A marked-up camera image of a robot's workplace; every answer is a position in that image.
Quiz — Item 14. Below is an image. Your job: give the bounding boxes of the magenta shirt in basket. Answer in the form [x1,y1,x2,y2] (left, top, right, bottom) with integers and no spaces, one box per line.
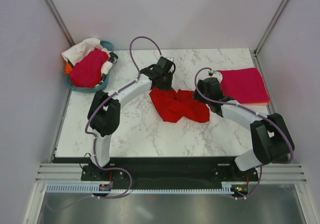
[68,48,109,88]

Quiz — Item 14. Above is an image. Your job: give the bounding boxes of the white slotted cable duct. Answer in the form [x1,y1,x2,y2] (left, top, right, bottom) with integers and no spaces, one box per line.
[46,183,234,194]

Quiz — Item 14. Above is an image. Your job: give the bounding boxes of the red t shirt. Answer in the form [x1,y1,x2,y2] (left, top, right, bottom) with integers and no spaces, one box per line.
[149,88,210,123]

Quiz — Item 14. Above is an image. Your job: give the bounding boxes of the aluminium front rail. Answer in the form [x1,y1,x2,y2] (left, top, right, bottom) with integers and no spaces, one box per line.
[36,163,307,184]

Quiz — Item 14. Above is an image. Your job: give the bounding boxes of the teal plastic laundry basket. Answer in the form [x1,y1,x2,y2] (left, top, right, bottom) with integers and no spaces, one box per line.
[63,40,116,94]

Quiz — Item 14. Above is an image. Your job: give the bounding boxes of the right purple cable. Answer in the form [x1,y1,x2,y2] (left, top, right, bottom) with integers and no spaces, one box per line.
[194,67,296,201]

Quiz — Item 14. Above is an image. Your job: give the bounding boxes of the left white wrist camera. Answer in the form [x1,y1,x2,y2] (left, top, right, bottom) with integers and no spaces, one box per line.
[166,57,174,62]

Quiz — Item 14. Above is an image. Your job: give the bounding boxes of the orange shirt in basket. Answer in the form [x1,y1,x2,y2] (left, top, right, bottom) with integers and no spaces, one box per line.
[63,62,74,74]

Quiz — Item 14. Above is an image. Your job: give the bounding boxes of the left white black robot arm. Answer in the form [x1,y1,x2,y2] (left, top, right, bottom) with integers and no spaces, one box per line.
[85,57,176,180]

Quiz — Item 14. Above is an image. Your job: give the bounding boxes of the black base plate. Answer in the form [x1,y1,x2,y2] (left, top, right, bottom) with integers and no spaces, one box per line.
[81,157,258,189]

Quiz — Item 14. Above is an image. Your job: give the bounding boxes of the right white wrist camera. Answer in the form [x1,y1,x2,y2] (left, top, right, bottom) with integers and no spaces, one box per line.
[208,70,223,83]

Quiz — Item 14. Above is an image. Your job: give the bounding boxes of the right aluminium frame post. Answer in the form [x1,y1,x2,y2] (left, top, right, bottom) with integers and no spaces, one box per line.
[250,0,290,58]

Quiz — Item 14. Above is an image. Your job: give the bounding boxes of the folded magenta t shirt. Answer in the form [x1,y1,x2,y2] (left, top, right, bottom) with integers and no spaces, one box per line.
[219,68,270,102]

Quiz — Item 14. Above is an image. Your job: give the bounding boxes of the left aluminium frame post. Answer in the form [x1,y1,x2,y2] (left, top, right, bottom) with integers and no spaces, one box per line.
[44,0,75,46]

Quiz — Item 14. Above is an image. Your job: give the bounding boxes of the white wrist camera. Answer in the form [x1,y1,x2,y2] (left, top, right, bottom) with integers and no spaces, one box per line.
[208,70,223,83]
[166,57,174,62]

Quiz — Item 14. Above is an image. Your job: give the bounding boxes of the white shirt in basket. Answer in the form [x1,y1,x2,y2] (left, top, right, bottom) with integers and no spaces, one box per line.
[61,38,114,66]

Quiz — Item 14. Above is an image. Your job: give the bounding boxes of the white and black garment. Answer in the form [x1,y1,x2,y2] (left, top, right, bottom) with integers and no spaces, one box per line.
[100,52,118,82]

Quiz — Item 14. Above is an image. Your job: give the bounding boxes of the aluminium frame post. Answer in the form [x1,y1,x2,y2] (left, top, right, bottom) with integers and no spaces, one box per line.
[44,0,75,46]
[250,0,290,58]

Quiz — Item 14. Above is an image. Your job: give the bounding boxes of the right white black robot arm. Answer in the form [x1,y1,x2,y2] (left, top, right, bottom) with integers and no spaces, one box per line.
[193,77,295,181]

